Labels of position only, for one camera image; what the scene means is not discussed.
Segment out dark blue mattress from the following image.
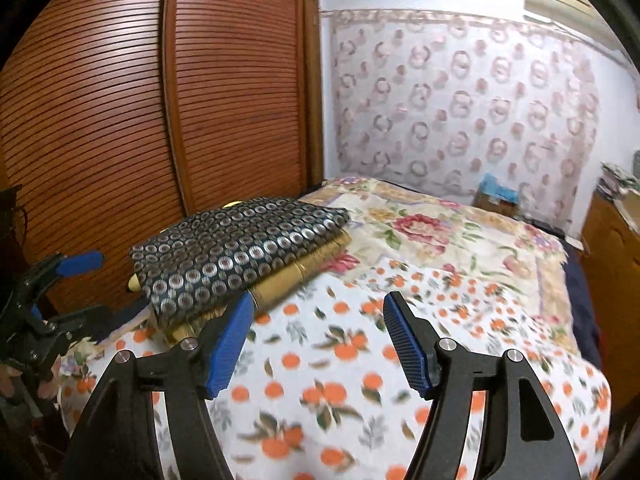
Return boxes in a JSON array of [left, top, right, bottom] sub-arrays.
[[562, 237, 603, 368]]

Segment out wooden louvred wardrobe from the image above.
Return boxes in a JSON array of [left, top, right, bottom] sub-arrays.
[[0, 0, 326, 316]]

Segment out navy ring patterned satin top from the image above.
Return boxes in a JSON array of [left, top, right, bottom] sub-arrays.
[[129, 196, 352, 328]]

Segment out orange fruit print bed sheet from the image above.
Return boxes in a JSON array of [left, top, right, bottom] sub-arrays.
[[57, 260, 613, 480]]

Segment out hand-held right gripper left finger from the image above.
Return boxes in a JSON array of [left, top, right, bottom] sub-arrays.
[[62, 291, 257, 480]]

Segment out brown gold patterned folded cloth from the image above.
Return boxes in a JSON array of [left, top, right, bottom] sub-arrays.
[[167, 230, 353, 343]]

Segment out wooden sideboard cabinet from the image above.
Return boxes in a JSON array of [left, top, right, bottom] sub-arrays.
[[580, 192, 640, 411]]

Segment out ring patterned sheer curtain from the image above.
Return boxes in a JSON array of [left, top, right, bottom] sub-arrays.
[[322, 7, 631, 226]]

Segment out floral blanket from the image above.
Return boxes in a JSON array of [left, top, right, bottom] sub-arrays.
[[300, 176, 576, 356]]

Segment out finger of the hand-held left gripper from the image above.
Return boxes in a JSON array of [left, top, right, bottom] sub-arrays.
[[22, 251, 105, 291], [42, 302, 148, 343]]

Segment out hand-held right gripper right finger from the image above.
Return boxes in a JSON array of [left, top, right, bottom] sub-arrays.
[[382, 291, 582, 480]]

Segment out cardboard box with blue contents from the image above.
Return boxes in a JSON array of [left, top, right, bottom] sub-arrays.
[[472, 172, 521, 218]]

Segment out stack of folded fabrics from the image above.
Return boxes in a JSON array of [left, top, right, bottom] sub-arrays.
[[600, 160, 640, 198]]

